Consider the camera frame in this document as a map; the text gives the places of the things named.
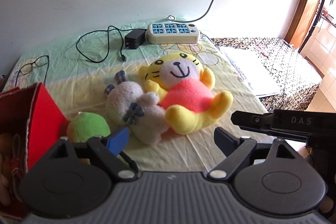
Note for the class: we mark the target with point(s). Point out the yellow tiger plush toy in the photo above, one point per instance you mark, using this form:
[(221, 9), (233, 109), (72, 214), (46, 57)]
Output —
[(189, 95)]

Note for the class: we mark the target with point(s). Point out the white plush rabbit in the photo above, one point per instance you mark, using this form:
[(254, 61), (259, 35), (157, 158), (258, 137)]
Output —
[(123, 100)]

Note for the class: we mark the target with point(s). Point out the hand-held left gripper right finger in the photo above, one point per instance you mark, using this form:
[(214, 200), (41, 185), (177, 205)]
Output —
[(223, 140)]

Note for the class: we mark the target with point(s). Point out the white power strip blue sockets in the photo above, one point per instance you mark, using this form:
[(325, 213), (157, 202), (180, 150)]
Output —
[(170, 39)]

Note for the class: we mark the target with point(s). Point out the cartoon printed desktop cloth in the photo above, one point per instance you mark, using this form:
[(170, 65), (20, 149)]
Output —
[(170, 153)]

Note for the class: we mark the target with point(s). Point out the white folded sheet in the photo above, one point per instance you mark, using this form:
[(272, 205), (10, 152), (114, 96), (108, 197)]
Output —
[(252, 69)]

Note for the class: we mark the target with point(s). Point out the black power adapter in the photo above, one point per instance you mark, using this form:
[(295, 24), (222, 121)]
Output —
[(135, 39)]

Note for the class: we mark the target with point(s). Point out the black-framed eyeglasses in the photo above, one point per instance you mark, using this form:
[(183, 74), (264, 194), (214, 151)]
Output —
[(32, 64)]

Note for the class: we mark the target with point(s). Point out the wooden door frame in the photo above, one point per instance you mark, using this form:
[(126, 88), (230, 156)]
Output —
[(304, 3)]

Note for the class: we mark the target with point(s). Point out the green plush toy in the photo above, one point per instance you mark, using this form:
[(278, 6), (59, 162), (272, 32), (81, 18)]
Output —
[(86, 127)]

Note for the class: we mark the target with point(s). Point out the black and white patterned cloth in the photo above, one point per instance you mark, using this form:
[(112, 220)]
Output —
[(288, 66)]

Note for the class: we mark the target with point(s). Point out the brown plush toy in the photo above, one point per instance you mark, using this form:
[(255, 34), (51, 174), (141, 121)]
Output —
[(8, 145)]

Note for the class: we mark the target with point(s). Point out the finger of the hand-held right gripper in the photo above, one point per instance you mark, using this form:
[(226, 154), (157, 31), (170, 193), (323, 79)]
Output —
[(249, 120)]

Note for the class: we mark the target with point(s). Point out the black metal rail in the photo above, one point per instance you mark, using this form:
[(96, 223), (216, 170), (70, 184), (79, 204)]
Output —
[(320, 1)]

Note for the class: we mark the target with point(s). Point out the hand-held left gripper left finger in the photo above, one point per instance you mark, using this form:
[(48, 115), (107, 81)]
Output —
[(118, 140)]

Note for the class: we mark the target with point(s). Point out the red cardboard box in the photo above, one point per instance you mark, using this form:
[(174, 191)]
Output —
[(44, 113)]

